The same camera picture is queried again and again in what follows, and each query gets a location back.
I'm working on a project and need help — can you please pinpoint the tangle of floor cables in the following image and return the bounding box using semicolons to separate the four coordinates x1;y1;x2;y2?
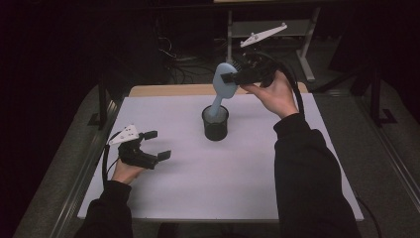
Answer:
155;33;252;84

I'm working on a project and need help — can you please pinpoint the black metal stand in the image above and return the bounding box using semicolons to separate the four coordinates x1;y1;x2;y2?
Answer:
350;62;399;129
86;78;115;132

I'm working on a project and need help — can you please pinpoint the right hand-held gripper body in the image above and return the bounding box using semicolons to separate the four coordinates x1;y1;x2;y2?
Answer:
233;22;288;88

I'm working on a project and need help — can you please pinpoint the white table cover sheet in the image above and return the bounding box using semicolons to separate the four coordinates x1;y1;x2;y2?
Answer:
77;92;365;222

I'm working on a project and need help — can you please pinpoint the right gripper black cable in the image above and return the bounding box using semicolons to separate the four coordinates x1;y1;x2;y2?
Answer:
261;53;383;238

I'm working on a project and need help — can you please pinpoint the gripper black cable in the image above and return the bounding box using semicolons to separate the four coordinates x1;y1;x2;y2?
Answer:
101;131;123;190
261;53;383;238

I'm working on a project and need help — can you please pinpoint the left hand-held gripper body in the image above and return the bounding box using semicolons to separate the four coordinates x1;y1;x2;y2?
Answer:
108;124;159;171

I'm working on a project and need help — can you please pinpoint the black mesh pen holder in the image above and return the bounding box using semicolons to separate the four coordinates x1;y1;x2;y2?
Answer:
201;104;230;142

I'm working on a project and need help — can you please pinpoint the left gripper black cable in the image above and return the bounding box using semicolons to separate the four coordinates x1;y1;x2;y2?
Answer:
101;131;123;190

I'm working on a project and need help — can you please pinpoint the person's right hand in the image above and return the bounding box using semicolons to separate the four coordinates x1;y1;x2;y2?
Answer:
240;69;300;120

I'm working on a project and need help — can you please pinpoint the grey metal floor rail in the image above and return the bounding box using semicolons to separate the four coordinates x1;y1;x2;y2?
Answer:
49;98;124;238
356;95;420;213

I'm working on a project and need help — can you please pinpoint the light blue hairbrush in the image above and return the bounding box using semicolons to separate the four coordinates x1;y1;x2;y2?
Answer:
208;61;240;119

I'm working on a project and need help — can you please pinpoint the person's left hand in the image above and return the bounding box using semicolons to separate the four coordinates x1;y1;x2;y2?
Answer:
111;160;147;185

